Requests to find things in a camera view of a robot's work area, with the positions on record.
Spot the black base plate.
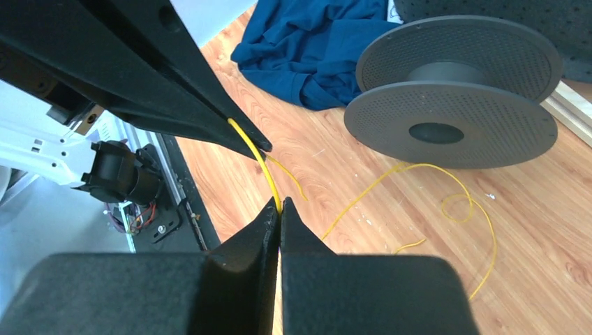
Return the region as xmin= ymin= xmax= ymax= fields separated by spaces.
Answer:
xmin=103 ymin=134 xmax=222 ymax=254

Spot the blue cloth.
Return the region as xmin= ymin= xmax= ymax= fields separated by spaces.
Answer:
xmin=231 ymin=1 xmax=399 ymax=111

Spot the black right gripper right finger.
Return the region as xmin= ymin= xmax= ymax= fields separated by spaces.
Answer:
xmin=280 ymin=198 xmax=479 ymax=334

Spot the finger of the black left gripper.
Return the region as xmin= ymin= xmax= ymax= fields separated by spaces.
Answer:
xmin=0 ymin=0 xmax=258 ymax=161
xmin=81 ymin=1 xmax=272 ymax=153

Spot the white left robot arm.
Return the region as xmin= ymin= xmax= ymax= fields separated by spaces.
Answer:
xmin=1 ymin=1 xmax=272 ymax=205

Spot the black cable spool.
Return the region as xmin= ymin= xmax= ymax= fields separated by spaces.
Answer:
xmin=343 ymin=17 xmax=563 ymax=169

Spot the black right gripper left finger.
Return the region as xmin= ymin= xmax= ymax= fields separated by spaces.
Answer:
xmin=1 ymin=201 xmax=279 ymax=334

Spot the dark dotted fabric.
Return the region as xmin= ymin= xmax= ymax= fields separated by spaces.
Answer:
xmin=394 ymin=0 xmax=591 ymax=84

